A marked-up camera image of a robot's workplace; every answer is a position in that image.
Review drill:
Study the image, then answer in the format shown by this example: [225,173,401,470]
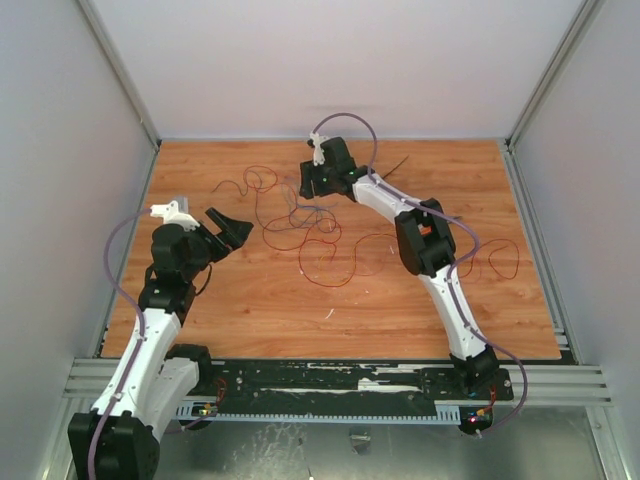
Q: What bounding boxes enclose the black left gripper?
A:
[182,207,252,279]

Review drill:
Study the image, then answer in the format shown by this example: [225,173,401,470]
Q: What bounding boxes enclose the long red wire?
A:
[296,234,522,289]

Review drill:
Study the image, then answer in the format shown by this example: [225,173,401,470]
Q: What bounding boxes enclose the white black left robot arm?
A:
[68,201,253,479]

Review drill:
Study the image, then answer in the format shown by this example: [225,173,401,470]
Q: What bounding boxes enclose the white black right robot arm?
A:
[300,133,499,398]

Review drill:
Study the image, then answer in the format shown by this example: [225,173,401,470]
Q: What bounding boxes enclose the black zip tie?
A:
[382,155,410,180]

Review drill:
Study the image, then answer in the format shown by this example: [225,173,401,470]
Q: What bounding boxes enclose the orange black needle-nose pliers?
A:
[418,214,460,238]

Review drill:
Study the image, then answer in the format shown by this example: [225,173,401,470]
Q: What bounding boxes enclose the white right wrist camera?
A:
[307,132,329,166]

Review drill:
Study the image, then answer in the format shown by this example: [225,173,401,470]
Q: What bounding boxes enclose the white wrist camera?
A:
[150,196,200,232]
[307,132,329,166]

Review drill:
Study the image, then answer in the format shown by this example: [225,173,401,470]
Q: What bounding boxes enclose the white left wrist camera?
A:
[150,196,200,232]

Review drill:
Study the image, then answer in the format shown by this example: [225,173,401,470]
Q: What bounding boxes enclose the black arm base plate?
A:
[186,359,514,407]

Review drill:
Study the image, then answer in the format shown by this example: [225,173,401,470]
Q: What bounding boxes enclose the grey slotted cable duct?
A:
[173,393,461,425]

